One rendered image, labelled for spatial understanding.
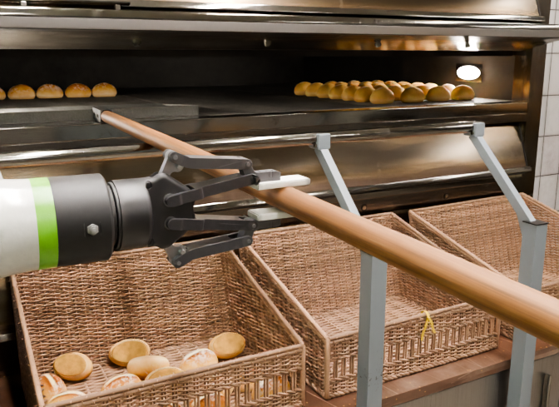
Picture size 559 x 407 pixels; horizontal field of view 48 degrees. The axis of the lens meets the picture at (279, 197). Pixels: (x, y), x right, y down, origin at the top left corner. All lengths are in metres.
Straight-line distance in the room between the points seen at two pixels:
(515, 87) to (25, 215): 2.07
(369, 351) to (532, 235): 0.51
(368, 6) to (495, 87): 0.79
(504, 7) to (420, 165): 0.60
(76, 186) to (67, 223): 0.04
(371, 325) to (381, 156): 0.80
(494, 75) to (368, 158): 0.75
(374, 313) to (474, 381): 0.46
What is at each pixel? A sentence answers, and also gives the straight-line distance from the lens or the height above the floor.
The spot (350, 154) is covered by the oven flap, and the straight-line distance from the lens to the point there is 1.96.
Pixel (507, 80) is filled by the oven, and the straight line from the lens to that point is 2.50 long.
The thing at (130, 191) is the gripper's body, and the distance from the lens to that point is 0.66.
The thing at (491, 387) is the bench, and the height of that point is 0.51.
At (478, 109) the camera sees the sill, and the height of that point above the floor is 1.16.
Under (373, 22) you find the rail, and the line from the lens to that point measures 1.78.
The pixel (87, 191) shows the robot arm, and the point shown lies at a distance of 0.65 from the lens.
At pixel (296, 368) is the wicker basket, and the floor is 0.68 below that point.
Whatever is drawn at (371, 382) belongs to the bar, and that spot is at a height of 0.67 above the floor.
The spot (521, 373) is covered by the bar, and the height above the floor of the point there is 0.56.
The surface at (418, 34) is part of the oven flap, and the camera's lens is 1.87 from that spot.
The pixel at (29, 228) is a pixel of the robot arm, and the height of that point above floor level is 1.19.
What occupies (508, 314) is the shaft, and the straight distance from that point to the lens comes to 0.47.
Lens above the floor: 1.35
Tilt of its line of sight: 13 degrees down
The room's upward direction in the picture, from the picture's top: straight up
